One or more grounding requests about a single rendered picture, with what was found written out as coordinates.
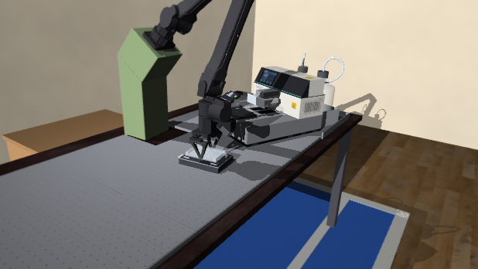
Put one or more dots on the white plastic bottle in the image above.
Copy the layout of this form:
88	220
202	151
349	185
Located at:
329	91
302	69

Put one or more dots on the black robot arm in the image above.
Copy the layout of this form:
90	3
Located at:
180	18

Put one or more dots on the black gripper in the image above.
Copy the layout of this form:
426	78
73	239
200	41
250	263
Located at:
196	140

